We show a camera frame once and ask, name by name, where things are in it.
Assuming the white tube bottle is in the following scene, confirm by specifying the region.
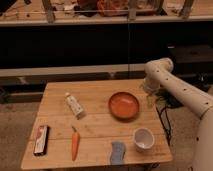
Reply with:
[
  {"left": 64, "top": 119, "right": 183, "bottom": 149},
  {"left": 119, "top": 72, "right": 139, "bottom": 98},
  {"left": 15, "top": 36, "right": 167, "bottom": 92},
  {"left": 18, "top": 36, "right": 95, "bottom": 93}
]
[{"left": 65, "top": 92, "right": 84, "bottom": 119}]

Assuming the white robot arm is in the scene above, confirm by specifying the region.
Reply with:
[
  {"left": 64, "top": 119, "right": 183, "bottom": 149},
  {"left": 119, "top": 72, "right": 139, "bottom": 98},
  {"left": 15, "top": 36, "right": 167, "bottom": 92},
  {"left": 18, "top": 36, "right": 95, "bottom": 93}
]
[{"left": 143, "top": 58, "right": 213, "bottom": 171}]

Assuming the orange object on shelf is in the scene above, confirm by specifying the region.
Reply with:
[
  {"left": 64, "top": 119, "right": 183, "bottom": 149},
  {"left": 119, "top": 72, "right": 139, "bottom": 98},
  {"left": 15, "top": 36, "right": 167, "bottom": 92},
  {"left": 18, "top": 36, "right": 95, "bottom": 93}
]
[{"left": 97, "top": 0, "right": 128, "bottom": 16}]

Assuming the orange carrot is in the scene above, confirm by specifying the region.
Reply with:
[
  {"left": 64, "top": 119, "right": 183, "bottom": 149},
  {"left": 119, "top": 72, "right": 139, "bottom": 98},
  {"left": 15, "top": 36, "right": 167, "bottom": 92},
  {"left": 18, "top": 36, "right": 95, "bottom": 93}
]
[{"left": 71, "top": 126, "right": 80, "bottom": 161}]

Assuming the white cup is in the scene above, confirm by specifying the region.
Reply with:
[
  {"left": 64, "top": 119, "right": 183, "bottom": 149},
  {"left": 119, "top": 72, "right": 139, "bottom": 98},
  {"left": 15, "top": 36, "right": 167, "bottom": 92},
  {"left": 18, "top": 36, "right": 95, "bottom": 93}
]
[{"left": 133, "top": 127, "right": 155, "bottom": 152}]

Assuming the orange ceramic bowl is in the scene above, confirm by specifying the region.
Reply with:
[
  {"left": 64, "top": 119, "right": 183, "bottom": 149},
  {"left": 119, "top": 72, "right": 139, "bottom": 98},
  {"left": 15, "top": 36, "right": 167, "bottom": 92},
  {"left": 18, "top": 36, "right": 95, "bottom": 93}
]
[{"left": 108, "top": 92, "right": 140, "bottom": 120}]

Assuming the black box right background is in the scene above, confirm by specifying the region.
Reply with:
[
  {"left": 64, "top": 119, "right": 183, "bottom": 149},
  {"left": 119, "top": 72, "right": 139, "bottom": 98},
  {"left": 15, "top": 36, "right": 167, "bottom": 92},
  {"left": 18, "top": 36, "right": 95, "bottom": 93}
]
[{"left": 169, "top": 45, "right": 213, "bottom": 74}]

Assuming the wooden table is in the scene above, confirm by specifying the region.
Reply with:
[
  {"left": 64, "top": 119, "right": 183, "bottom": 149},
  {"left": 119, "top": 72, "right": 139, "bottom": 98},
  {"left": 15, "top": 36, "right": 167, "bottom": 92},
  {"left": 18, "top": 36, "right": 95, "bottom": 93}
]
[{"left": 21, "top": 79, "right": 172, "bottom": 170}]

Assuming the black cable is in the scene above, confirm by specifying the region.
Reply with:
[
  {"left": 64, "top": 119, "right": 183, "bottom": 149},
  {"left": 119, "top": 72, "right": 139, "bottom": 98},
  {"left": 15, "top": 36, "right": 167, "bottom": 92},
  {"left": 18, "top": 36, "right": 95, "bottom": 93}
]
[{"left": 155, "top": 89, "right": 175, "bottom": 147}]

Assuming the black and red box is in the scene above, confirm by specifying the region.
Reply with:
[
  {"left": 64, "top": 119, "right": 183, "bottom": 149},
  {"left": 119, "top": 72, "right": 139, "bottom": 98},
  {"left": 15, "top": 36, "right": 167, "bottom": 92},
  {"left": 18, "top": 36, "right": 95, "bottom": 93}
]
[{"left": 33, "top": 125, "right": 49, "bottom": 156}]

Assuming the blue sponge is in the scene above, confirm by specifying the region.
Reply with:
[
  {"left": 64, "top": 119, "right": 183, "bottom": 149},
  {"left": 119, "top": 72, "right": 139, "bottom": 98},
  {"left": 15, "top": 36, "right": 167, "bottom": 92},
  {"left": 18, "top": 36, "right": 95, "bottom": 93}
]
[{"left": 110, "top": 142, "right": 126, "bottom": 165}]

